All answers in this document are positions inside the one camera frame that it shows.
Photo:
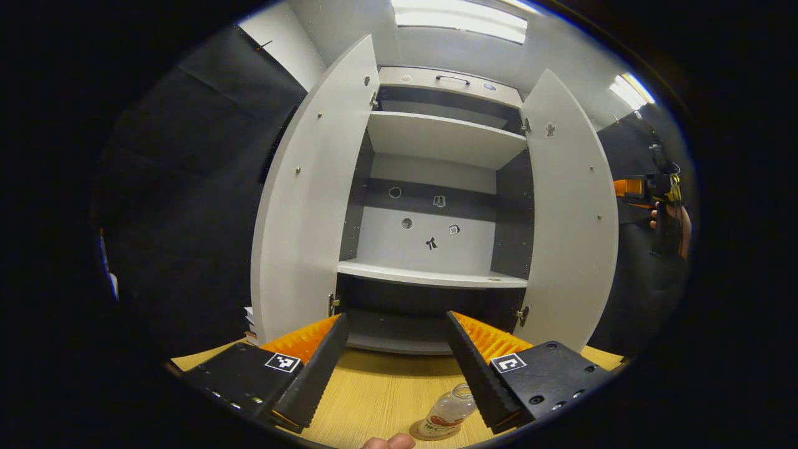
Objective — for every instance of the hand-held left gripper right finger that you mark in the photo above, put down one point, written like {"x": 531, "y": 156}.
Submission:
{"x": 477, "y": 374}

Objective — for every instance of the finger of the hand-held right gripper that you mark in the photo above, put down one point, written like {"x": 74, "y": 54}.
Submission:
{"x": 628, "y": 188}
{"x": 639, "y": 204}

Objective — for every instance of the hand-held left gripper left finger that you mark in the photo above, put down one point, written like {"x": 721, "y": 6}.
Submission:
{"x": 318, "y": 374}

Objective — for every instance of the clear bottle red label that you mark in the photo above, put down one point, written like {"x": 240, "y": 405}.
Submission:
{"x": 449, "y": 411}

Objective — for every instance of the grey cabinet door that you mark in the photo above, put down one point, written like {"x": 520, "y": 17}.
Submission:
{"x": 570, "y": 218}
{"x": 312, "y": 206}

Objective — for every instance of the metal door hinge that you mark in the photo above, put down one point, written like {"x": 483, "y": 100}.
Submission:
{"x": 522, "y": 315}
{"x": 527, "y": 125}
{"x": 374, "y": 98}
{"x": 333, "y": 304}

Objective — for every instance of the grey cabinet shelf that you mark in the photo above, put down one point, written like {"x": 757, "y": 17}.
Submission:
{"x": 446, "y": 138}
{"x": 430, "y": 275}

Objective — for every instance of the grey cabinet drawer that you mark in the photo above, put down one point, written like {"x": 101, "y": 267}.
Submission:
{"x": 449, "y": 86}

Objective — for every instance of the small stack of books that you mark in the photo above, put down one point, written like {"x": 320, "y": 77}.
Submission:
{"x": 251, "y": 324}

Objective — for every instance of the small ceiling light panel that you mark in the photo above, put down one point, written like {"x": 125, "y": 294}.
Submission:
{"x": 631, "y": 92}

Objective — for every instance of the black backdrop cloth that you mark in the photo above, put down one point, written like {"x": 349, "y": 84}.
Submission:
{"x": 187, "y": 206}

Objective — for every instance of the large ceiling light panel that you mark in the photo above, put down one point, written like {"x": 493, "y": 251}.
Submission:
{"x": 461, "y": 19}

